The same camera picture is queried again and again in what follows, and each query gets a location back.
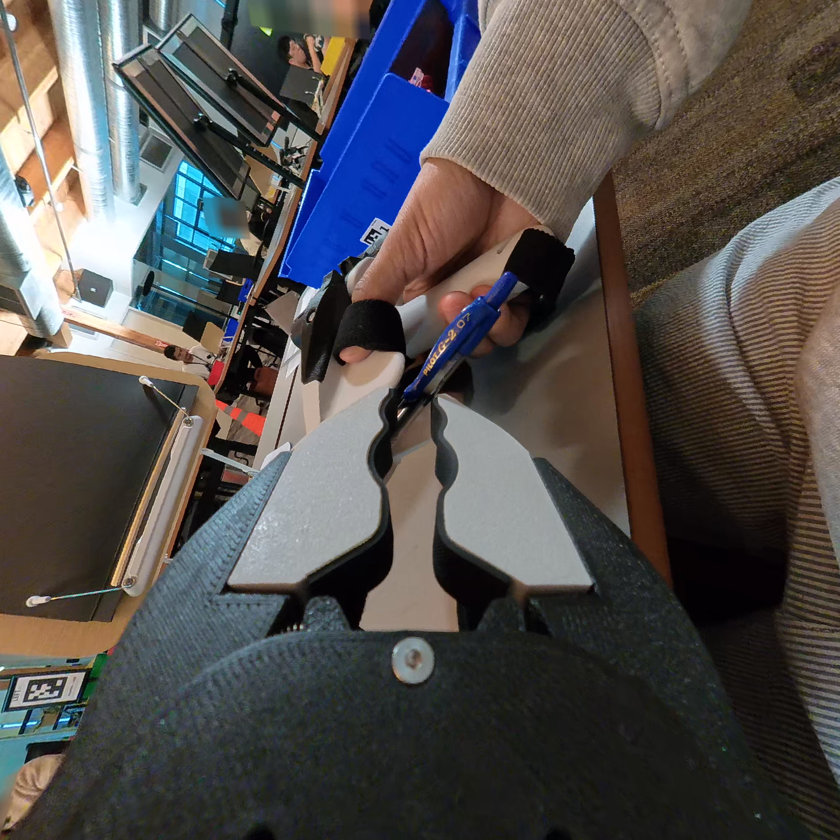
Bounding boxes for person's right hand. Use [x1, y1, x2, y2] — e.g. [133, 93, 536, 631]
[338, 157, 565, 366]

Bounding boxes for grey desk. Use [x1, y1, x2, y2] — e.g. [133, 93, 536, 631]
[249, 190, 673, 634]

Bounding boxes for blue pen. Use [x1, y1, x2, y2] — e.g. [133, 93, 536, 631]
[392, 271, 521, 454]

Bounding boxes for blue bin with code label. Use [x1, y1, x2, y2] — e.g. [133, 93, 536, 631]
[279, 0, 487, 290]

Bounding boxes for black panel on easel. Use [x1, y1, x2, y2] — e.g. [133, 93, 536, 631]
[115, 13, 322, 198]

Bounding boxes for black white marker tag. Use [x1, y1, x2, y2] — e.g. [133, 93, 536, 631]
[3, 669, 89, 713]

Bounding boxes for person's right forearm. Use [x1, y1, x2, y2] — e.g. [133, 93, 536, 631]
[420, 0, 754, 242]

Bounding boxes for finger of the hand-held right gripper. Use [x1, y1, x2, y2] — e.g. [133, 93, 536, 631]
[315, 351, 406, 431]

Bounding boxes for wood-framed monitor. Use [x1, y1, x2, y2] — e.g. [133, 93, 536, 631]
[0, 353, 219, 659]

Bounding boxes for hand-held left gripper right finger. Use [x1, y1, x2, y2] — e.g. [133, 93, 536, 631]
[430, 395, 598, 592]

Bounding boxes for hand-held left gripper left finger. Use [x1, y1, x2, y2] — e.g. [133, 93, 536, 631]
[225, 386, 395, 590]

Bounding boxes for person's striped pants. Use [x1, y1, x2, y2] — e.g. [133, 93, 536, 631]
[633, 177, 840, 840]

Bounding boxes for spiral metal air duct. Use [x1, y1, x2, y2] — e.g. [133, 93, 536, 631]
[49, 0, 147, 221]

